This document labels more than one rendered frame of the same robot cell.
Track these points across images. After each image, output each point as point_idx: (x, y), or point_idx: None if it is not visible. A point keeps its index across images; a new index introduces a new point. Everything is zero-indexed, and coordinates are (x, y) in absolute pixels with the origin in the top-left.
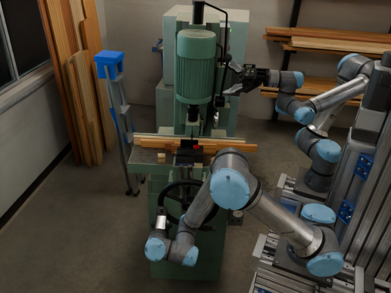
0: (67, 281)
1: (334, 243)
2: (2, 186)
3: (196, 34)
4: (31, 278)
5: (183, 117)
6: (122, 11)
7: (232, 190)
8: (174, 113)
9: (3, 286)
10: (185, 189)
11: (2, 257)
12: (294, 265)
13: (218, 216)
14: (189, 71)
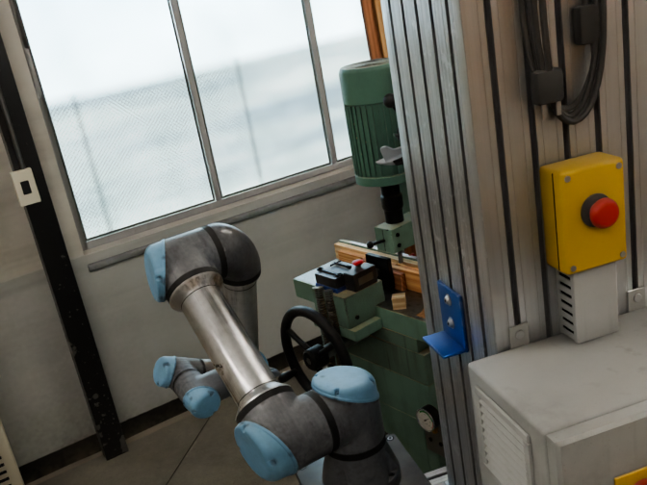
0: (260, 477)
1: (285, 420)
2: (268, 317)
3: (367, 63)
4: (231, 452)
5: None
6: None
7: (149, 268)
8: None
9: (200, 447)
10: (363, 348)
11: (228, 415)
12: (317, 483)
13: (420, 425)
14: (349, 127)
